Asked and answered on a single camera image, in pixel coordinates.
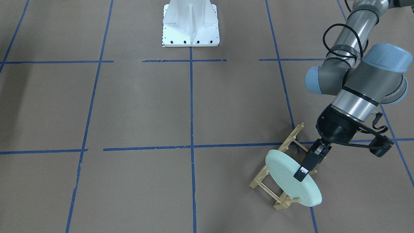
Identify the wooden dish rack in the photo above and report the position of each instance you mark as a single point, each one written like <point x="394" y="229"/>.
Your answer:
<point x="284" y="200"/>

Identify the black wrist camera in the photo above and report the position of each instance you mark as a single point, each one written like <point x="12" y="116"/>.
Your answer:
<point x="380" y="145"/>

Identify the pale green plate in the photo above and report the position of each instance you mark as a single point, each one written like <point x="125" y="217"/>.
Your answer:
<point x="282" y="167"/>

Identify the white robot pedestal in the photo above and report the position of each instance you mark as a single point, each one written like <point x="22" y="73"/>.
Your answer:
<point x="189" y="23"/>

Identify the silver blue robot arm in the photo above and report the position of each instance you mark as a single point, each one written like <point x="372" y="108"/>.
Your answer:
<point x="359" y="80"/>

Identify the brown paper table cover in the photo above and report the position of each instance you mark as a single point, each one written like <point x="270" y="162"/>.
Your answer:
<point x="103" y="130"/>

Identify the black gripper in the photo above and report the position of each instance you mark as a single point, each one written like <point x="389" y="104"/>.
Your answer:
<point x="338" y="128"/>

